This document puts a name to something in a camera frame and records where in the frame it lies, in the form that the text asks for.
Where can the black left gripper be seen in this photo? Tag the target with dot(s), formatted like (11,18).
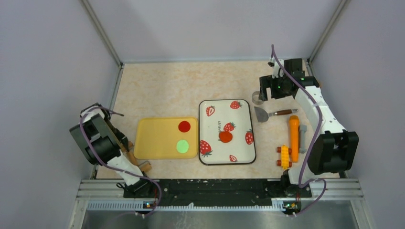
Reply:
(122,139)

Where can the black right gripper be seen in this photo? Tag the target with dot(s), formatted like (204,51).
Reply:
(267,82)

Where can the orange dough disc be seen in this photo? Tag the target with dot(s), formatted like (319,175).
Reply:
(225,136)

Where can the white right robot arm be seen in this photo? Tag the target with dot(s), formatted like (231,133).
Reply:
(332,148)

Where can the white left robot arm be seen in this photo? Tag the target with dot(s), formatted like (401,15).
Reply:
(104,145)

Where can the green dough disc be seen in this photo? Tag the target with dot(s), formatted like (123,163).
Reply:
(182,146)

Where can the red dough disc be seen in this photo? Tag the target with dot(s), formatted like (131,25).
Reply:
(184,126)

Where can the orange toy microphone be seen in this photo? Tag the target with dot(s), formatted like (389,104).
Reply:
(294,137)

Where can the grey toy bar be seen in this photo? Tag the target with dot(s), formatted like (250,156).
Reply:
(302,131)

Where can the yellow plastic tray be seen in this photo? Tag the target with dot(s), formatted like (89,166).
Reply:
(156,138)

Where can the yellow red toy block car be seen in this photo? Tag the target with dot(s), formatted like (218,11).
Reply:
(284,161)

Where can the white strawberry enamel tray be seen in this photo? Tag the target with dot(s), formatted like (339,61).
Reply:
(231,115)

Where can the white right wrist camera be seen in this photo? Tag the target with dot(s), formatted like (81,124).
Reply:
(277,71)

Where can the steel scraper wooden handle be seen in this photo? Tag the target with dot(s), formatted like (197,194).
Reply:
(263,116)

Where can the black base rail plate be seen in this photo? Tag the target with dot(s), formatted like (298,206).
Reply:
(214,192)

